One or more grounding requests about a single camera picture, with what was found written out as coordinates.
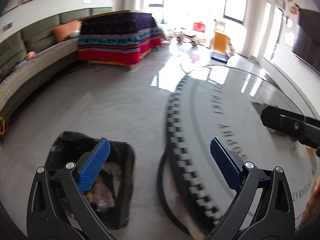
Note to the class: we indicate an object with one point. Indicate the black trash bag bin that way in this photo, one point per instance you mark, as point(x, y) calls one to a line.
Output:
point(116, 172)

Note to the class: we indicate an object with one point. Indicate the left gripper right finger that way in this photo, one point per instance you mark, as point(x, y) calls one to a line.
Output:
point(262, 207)

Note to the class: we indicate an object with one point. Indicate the yellow children slide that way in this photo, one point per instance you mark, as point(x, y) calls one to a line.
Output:
point(222, 49)

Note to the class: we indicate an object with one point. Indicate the wall mounted television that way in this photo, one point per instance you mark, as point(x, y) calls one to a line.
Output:
point(306, 45)

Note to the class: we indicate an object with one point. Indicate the person's right hand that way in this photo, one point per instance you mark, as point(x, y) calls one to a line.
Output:
point(313, 203)

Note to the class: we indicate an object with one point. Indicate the table with patterned blanket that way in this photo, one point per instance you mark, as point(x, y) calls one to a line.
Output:
point(119, 37)

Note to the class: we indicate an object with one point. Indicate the silver snack wrapper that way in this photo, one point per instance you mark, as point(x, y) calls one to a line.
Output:
point(262, 108)

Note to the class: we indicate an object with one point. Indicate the clear bag with pink contents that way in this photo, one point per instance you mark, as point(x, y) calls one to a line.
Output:
point(101, 197)

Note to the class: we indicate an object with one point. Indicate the toy ride-on airplane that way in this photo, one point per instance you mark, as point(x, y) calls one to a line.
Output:
point(182, 37)

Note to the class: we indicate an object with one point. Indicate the red toy house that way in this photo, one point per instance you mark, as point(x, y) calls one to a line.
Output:
point(199, 27)

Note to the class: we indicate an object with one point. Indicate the green grey sofa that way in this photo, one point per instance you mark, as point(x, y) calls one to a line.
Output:
point(32, 55)

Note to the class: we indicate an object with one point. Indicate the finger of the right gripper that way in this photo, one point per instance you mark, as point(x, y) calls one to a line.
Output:
point(300, 127)

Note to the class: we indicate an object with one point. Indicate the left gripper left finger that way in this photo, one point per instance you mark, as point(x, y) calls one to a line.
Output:
point(57, 208)

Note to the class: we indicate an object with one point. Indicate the orange cushion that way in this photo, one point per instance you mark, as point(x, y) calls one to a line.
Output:
point(62, 32)

